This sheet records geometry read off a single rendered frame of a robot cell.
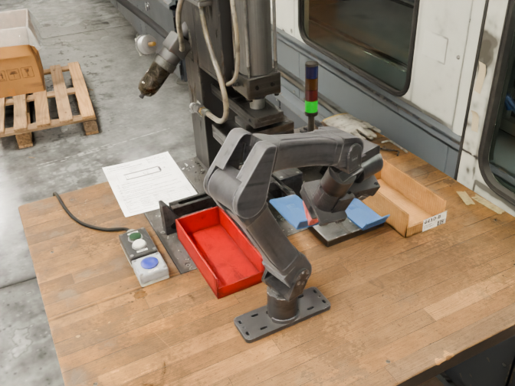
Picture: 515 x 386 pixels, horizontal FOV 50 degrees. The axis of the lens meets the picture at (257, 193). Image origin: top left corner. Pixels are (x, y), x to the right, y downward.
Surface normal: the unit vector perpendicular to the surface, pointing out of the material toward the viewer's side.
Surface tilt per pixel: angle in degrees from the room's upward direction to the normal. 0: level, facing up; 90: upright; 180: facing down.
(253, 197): 90
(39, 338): 0
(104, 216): 0
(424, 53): 90
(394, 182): 90
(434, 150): 90
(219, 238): 0
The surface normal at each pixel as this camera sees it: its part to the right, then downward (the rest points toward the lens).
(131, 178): -0.03, -0.84
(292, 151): 0.68, 0.35
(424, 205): -0.89, 0.29
